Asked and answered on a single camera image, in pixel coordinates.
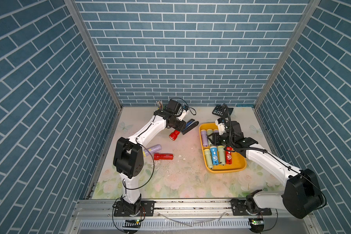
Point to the yellow plastic tray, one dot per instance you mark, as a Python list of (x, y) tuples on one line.
[(238, 161)]

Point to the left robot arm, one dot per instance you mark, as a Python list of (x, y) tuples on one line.
[(129, 159)]

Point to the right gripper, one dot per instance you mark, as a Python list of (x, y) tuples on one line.
[(215, 139)]

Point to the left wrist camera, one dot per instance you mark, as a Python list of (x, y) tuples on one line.
[(177, 109)]

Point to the blue white flashlight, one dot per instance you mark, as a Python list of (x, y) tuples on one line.
[(214, 154)]

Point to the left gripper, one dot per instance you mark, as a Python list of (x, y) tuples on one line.
[(181, 126)]

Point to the black calculator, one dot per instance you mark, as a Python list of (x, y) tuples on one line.
[(218, 111)]

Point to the blue black stapler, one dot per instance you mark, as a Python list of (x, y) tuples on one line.
[(191, 124)]

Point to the pens in cup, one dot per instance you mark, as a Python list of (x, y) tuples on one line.
[(159, 103)]

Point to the red flashlight white rim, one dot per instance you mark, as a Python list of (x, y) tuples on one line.
[(228, 155)]

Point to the purple flashlight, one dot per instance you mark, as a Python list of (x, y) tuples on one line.
[(152, 150), (204, 138)]

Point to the small red flashlight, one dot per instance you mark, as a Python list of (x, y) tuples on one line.
[(173, 136)]

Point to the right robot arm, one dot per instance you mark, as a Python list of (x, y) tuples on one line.
[(302, 194)]

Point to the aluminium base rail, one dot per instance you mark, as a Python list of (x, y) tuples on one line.
[(186, 216)]

